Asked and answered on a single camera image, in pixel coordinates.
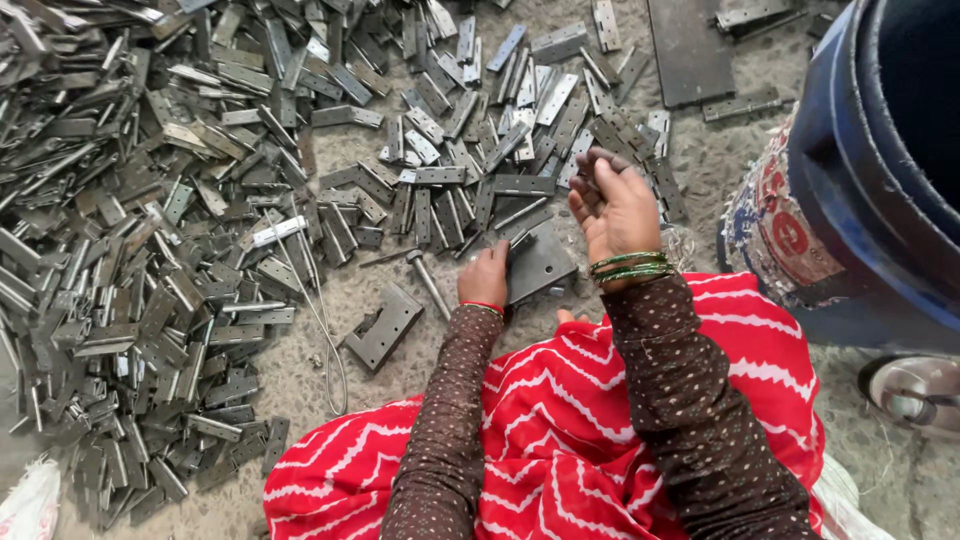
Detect shiny steel vessel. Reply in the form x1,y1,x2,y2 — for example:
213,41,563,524
857,354,960,438

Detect red white striped garment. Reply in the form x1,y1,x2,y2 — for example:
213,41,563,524
262,271,826,540

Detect steel punch pin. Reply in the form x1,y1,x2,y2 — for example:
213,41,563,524
405,249,453,322

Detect blue plastic drum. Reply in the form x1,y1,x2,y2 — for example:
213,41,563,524
786,0,960,355

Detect printed woven sack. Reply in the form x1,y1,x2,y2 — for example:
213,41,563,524
716,112,845,310

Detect heap of metal hinges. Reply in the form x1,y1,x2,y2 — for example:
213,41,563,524
0,0,689,535

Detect person's left hand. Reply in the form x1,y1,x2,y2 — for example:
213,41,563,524
456,239,513,308

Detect green glass bangles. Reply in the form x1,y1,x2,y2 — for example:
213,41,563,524
587,250,678,285

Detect grey steel jig block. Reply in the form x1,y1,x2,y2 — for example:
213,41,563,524
504,221,580,307

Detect notched steel jig plate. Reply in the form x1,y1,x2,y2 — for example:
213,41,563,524
343,281,426,374

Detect long grey metal hinge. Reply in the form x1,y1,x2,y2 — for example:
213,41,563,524
702,87,783,123
714,0,810,36

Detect dark flat metal plate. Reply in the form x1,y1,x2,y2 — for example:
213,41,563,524
646,0,738,110

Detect person's right hand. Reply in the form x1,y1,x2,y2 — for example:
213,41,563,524
567,145,664,264

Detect thin bent steel wire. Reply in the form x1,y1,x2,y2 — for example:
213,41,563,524
264,210,351,417

